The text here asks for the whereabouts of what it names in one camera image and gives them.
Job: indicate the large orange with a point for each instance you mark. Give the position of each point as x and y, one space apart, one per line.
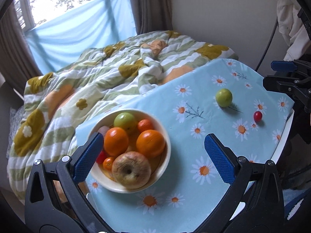
116 138
150 143

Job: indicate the brown curtain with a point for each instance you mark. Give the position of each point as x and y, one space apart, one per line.
150 4
17 53

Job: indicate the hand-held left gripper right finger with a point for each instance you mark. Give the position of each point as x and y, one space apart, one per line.
218 160

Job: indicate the flower print striped blanket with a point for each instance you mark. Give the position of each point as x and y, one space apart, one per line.
97 77

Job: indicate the small orange tangerine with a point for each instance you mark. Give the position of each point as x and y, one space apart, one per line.
145 125

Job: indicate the cream bowl with duck print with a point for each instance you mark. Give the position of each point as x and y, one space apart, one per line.
160 167

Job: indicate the red cherry tomato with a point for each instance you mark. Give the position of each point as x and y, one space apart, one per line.
101 157
258 116

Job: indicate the small orange kumquat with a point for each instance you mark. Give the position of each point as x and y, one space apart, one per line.
108 163

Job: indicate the blue daisy print tablecloth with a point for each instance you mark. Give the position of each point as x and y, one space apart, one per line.
184 150

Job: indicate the white hanging garment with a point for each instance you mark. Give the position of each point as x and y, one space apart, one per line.
289 24

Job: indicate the grey bed sheet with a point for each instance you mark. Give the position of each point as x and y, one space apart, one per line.
15 126

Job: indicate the light blue window cloth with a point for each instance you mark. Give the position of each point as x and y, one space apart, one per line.
73 34

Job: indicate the pale pink fruit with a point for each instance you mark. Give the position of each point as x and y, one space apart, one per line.
105 129

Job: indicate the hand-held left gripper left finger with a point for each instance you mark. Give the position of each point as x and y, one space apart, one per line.
88 157

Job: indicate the yellowish wrinkled apple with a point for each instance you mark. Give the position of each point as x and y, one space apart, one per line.
131 170

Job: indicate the small green plum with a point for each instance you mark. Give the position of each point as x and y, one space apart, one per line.
224 97

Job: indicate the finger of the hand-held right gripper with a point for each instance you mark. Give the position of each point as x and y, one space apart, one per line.
277 82
281 65

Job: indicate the large green plum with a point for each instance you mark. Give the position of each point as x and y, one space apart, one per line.
125 121

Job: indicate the blue striped cloth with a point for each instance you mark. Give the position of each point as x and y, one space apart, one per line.
295 206

